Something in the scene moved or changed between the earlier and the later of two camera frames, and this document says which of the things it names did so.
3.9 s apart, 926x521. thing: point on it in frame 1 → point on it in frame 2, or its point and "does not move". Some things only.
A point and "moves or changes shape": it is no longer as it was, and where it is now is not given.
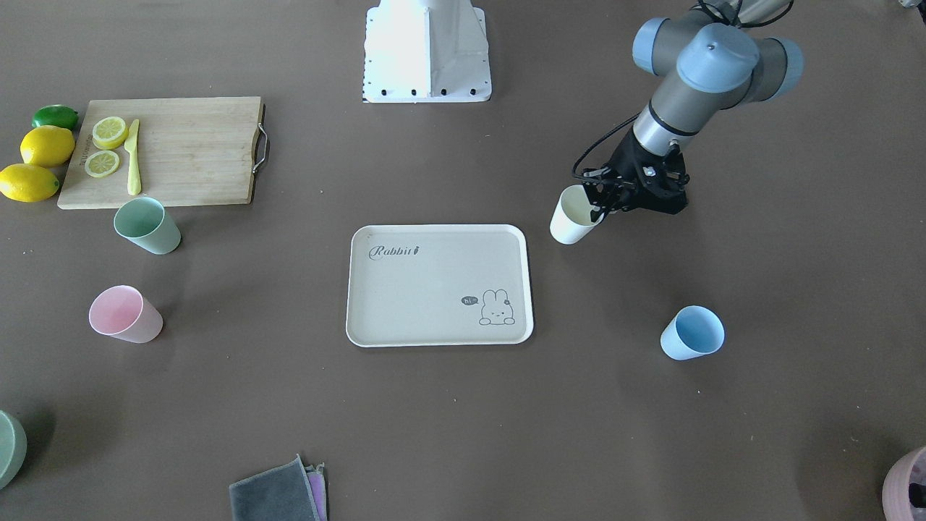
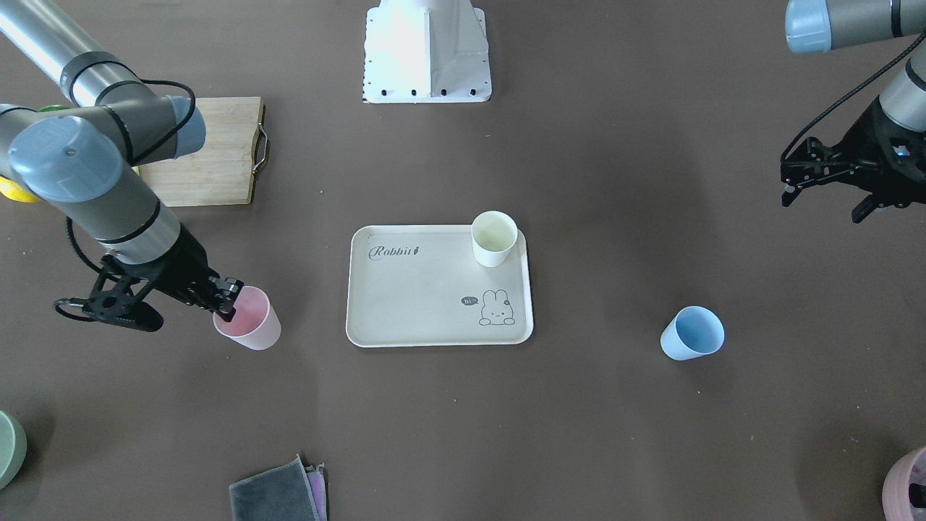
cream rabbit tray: x=423 y=285 does not move
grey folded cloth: x=288 y=491 does not move
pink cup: x=122 y=312 moves or changes shape
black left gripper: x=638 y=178 → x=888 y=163
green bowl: x=13 y=449 does not move
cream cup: x=571 y=218 → x=493 y=234
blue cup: x=693 y=332 does not move
